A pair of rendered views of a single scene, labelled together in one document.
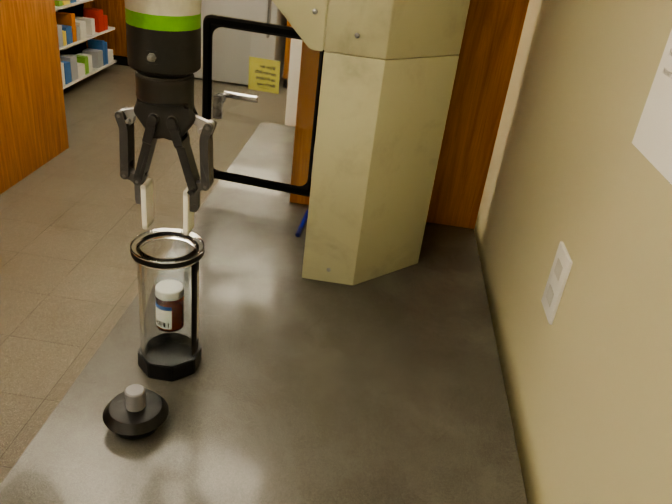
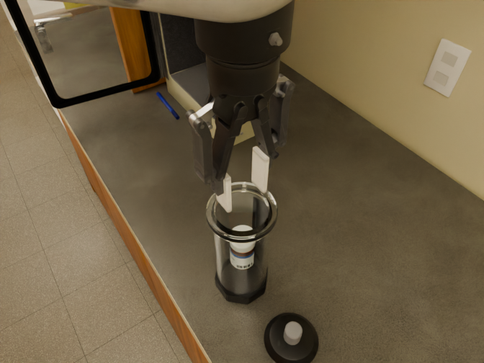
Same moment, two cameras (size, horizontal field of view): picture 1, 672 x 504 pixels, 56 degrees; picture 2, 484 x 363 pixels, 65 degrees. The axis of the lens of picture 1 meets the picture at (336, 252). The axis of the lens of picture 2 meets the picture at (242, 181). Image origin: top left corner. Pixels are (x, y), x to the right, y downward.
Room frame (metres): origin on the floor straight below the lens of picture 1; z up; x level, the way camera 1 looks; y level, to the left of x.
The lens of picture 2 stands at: (0.55, 0.46, 1.61)
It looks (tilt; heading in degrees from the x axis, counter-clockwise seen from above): 48 degrees down; 323
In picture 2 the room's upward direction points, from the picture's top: straight up
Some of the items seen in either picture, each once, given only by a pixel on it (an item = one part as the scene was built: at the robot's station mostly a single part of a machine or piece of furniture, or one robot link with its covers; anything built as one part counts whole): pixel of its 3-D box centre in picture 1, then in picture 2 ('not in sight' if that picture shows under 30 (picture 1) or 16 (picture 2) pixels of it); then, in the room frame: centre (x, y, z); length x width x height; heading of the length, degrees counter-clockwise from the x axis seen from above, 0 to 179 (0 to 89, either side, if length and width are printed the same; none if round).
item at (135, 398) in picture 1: (135, 407); (292, 337); (0.68, 0.26, 0.97); 0.09 x 0.09 x 0.07
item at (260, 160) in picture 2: (188, 209); (259, 170); (0.83, 0.22, 1.23); 0.03 x 0.01 x 0.07; 178
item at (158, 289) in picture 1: (169, 303); (241, 246); (0.83, 0.25, 1.06); 0.11 x 0.11 x 0.21
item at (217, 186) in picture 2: (134, 185); (210, 181); (0.83, 0.30, 1.25); 0.03 x 0.01 x 0.05; 88
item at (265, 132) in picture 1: (262, 109); (88, 24); (1.49, 0.22, 1.19); 0.30 x 0.01 x 0.40; 80
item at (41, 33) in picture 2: (218, 106); (44, 40); (1.49, 0.33, 1.18); 0.02 x 0.02 x 0.06; 80
